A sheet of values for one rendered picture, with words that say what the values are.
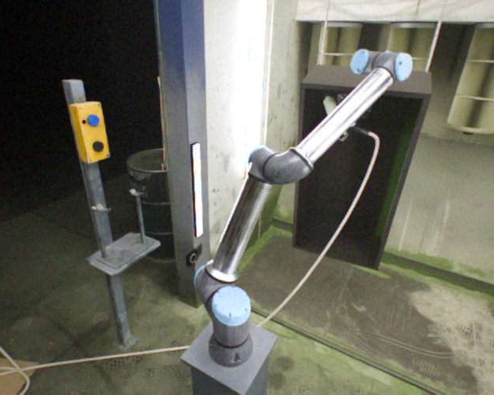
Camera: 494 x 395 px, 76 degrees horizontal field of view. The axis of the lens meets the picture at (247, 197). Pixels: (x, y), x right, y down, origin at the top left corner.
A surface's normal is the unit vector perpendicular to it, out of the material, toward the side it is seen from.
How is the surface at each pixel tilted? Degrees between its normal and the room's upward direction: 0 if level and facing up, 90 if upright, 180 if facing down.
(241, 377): 0
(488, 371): 0
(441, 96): 90
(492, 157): 57
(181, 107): 90
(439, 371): 0
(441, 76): 90
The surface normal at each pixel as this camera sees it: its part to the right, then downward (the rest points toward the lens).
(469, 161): -0.40, -0.17
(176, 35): -0.49, 0.37
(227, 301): 0.07, -0.85
